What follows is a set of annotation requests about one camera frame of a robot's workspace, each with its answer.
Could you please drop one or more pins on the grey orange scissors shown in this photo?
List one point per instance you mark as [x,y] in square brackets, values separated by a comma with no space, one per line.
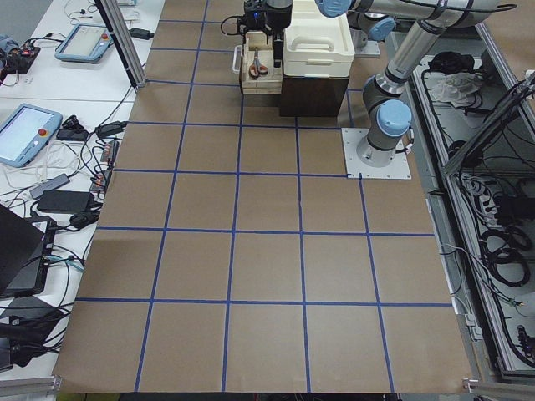
[256,68]

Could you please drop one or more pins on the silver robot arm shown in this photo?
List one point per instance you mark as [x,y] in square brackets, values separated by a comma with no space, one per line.
[390,118]
[375,26]

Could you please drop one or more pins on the dark brown drawer cabinet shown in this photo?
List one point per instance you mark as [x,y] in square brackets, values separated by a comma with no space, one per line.
[312,97]

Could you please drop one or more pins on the white plastic tray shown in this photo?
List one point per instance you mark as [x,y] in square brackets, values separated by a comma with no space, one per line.
[317,46]

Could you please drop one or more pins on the black power adapter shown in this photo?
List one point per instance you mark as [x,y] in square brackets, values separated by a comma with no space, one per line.
[141,33]

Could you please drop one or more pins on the far blue teach pendant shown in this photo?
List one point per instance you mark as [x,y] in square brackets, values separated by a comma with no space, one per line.
[86,43]

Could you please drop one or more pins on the blue teach pendant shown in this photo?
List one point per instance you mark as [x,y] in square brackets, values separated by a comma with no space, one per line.
[25,132]
[86,43]

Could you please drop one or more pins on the crumpled white cloth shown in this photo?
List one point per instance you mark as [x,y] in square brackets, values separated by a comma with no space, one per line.
[458,89]

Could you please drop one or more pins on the grey usb hub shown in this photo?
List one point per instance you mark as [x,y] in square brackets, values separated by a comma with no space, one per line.
[52,184]

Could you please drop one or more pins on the near blue teach pendant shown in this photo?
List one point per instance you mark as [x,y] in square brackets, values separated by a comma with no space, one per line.
[25,132]

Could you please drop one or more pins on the black power brick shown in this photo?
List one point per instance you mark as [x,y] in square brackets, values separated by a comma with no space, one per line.
[64,201]

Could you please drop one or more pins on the black laptop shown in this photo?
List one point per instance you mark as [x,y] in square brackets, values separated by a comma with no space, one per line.
[26,244]

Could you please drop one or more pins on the white drawer handle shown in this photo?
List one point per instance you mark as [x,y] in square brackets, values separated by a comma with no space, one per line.
[237,59]

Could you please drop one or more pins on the aluminium frame post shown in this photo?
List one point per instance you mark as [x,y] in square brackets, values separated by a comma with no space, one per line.
[109,10]

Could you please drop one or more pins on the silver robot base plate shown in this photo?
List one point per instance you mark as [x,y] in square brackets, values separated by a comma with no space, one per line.
[362,161]

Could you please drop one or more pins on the right aluminium frame bar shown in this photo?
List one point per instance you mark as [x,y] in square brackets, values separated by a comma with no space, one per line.
[492,125]

